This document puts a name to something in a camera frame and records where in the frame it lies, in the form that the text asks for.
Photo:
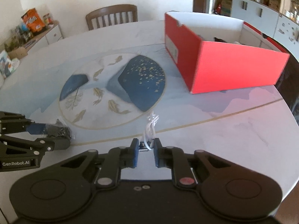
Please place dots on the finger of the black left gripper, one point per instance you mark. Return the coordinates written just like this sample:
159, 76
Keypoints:
18, 125
46, 143

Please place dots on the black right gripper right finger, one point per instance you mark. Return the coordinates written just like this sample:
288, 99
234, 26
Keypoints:
225, 188

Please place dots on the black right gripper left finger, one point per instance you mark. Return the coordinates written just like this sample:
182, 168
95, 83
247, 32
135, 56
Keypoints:
64, 189

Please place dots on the black plastic item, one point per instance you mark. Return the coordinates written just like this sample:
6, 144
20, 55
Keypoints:
58, 130

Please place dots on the white low side cabinet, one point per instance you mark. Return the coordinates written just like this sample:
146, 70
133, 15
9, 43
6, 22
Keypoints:
46, 38

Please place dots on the orange snack bag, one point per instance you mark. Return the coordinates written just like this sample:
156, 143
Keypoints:
33, 21

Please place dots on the black round chair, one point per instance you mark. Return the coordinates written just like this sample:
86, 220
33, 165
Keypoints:
288, 83

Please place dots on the red cardboard shoe box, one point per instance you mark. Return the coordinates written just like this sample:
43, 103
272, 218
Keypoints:
216, 53

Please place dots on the brown wooden chair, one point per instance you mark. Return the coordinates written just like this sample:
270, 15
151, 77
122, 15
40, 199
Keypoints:
112, 15

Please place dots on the large white wood wall cabinet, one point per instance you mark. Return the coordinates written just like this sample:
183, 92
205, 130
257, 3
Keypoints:
275, 18

